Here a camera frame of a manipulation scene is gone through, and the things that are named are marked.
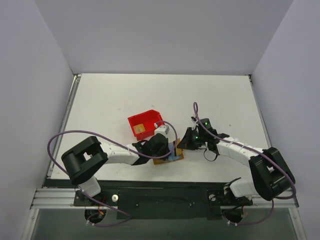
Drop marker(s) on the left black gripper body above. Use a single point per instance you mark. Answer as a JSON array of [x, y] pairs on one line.
[[170, 146]]

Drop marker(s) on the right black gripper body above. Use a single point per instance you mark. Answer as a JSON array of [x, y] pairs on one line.
[[191, 140]]

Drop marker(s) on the orange credit card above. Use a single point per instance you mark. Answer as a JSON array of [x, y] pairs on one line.
[[177, 151], [139, 128]]

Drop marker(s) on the red plastic bin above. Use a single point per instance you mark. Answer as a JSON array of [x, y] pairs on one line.
[[148, 119]]

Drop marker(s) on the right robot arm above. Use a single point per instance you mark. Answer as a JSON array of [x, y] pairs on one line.
[[270, 174]]

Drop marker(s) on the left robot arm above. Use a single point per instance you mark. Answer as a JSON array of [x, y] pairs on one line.
[[82, 161]]

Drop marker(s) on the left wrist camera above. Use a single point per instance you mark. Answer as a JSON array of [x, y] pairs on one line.
[[162, 129]]

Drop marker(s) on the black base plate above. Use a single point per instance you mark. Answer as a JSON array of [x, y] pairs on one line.
[[152, 200]]

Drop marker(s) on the aluminium frame rail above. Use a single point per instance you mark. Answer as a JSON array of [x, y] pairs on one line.
[[63, 198]]

